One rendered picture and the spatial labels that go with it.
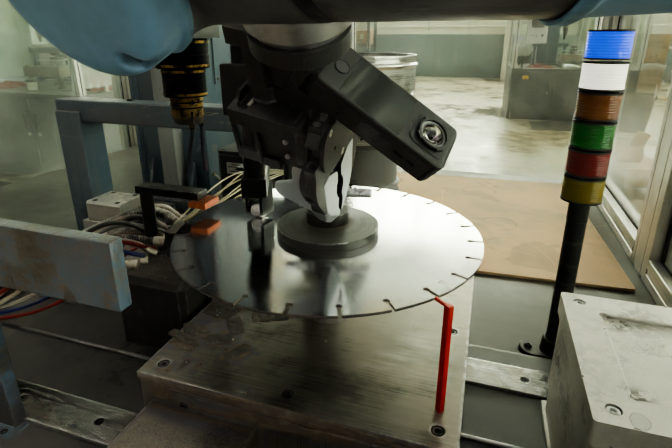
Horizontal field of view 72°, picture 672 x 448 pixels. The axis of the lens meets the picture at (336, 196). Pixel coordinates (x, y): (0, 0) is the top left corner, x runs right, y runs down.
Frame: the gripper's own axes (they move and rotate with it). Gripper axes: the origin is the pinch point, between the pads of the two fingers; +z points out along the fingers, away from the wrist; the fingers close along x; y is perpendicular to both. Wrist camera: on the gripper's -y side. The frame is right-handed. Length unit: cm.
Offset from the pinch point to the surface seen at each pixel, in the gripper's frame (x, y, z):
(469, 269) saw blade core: 0.6, -13.6, 0.9
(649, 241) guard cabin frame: -37, -42, 32
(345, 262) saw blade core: 4.2, -2.8, 1.3
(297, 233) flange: 2.2, 3.5, 2.7
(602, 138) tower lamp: -20.1, -22.9, -0.6
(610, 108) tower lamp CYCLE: -21.8, -22.5, -3.3
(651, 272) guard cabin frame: -31, -43, 33
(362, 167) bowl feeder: -50, 17, 51
